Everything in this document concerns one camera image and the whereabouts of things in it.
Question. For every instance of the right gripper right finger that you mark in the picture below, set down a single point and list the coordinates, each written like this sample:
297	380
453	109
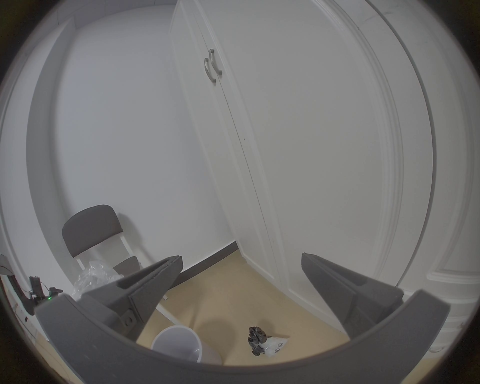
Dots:
333	288

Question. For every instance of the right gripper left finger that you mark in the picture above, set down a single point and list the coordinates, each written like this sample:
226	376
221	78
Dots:
150	288

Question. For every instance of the clear plastic bag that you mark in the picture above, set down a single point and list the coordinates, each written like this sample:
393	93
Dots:
93	277

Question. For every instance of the white trash bin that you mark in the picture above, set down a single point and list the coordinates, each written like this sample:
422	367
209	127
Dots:
176	341

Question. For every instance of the crumpled black plastic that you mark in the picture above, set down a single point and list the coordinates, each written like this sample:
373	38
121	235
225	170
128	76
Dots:
257	337

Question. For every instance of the clear printed wrapper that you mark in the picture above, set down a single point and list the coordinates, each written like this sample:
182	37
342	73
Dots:
276	345

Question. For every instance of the dark grey white-legged chair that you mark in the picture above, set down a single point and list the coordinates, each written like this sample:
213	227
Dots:
92	227

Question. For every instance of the white panelled door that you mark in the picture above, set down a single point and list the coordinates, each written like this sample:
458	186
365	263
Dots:
446	187

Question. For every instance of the white wardrobe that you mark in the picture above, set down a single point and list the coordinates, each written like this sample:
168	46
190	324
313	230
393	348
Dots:
300	131

